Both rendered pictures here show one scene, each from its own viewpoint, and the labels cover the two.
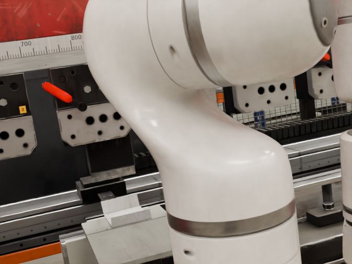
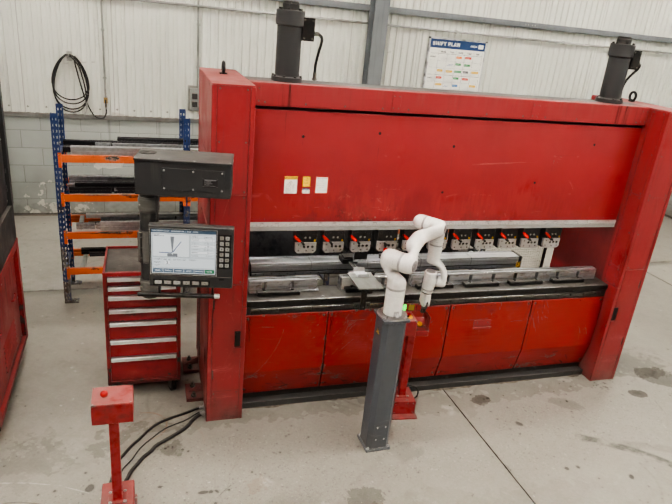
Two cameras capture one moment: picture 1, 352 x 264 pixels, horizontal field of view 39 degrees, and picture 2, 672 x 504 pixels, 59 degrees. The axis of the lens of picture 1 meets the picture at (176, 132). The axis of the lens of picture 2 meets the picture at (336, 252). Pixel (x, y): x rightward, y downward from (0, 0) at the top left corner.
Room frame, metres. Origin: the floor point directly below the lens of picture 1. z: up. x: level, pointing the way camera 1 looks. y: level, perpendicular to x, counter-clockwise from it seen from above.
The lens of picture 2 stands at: (-2.90, 0.47, 2.71)
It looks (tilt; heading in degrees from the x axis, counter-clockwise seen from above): 22 degrees down; 358
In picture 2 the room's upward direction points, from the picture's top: 6 degrees clockwise
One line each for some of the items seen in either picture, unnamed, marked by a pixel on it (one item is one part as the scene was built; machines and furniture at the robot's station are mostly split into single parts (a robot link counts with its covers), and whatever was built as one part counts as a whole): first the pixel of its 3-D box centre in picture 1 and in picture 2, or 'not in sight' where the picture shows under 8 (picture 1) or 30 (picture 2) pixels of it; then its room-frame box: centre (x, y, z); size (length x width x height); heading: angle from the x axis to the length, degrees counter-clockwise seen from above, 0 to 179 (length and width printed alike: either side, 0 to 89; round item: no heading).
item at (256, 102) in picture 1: (255, 74); (410, 238); (1.19, -0.21, 1.26); 0.15 x 0.09 x 0.17; 107
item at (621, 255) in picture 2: not in sight; (602, 239); (1.90, -1.98, 1.15); 0.85 x 0.25 x 2.30; 17
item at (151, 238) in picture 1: (134, 234); (365, 280); (0.94, 0.11, 1.00); 0.26 x 0.18 x 0.01; 17
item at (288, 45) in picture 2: not in sight; (298, 42); (1.05, 0.70, 2.53); 0.33 x 0.25 x 0.47; 107
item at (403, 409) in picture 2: not in sight; (401, 402); (0.85, -0.27, 0.06); 0.25 x 0.20 x 0.12; 10
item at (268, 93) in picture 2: not in sight; (467, 105); (1.26, -0.47, 2.23); 3.00 x 0.10 x 0.14; 107
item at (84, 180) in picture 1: (105, 191); (351, 261); (1.23, 0.20, 1.01); 0.26 x 0.12 x 0.05; 17
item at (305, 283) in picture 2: not in sight; (283, 284); (0.92, 0.68, 0.92); 0.50 x 0.06 x 0.10; 107
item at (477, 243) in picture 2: not in sight; (482, 237); (1.36, -0.78, 1.26); 0.15 x 0.09 x 0.17; 107
